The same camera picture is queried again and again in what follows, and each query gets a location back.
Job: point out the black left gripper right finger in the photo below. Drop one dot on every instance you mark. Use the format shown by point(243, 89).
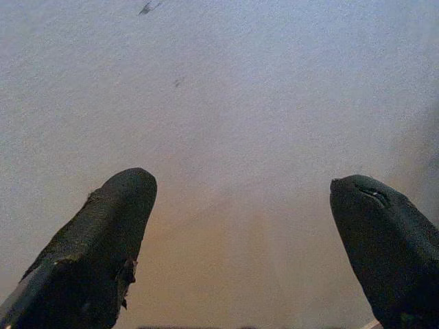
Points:
point(394, 257)

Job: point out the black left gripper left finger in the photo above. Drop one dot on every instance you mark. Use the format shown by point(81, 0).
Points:
point(89, 257)

